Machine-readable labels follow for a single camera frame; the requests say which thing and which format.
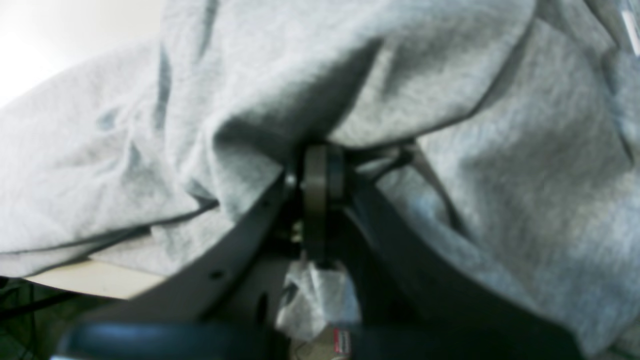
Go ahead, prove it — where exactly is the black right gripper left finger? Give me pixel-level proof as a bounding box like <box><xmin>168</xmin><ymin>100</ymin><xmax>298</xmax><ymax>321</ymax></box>
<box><xmin>55</xmin><ymin>142</ymin><xmax>328</xmax><ymax>360</ymax></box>

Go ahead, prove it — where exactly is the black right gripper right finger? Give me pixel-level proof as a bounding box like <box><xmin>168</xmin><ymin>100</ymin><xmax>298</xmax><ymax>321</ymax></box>
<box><xmin>325</xmin><ymin>145</ymin><xmax>584</xmax><ymax>360</ymax></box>

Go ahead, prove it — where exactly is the grey t-shirt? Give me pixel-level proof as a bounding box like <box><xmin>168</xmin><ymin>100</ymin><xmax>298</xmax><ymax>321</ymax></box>
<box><xmin>1</xmin><ymin>0</ymin><xmax>639</xmax><ymax>356</ymax></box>

